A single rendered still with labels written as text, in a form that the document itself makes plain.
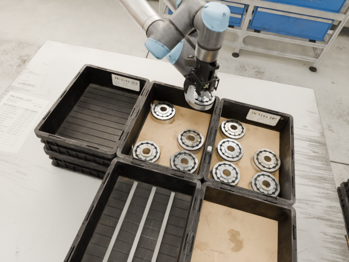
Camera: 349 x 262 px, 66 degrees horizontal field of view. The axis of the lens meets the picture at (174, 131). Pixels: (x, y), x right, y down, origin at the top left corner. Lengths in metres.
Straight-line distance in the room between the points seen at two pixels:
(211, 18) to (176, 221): 0.62
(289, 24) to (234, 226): 2.28
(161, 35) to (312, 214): 0.90
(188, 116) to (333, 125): 1.80
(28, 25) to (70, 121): 2.36
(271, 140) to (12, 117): 1.15
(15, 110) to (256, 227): 1.15
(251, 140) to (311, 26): 1.97
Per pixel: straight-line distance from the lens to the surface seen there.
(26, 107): 1.45
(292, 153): 1.07
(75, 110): 1.19
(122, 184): 0.97
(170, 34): 0.84
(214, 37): 0.79
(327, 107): 2.88
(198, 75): 0.89
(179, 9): 0.86
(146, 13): 0.92
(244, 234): 0.96
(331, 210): 1.30
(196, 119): 1.15
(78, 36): 3.15
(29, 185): 1.19
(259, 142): 1.16
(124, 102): 1.20
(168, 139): 1.07
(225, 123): 1.13
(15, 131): 1.37
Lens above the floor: 1.69
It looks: 52 degrees down
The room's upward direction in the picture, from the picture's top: 9 degrees clockwise
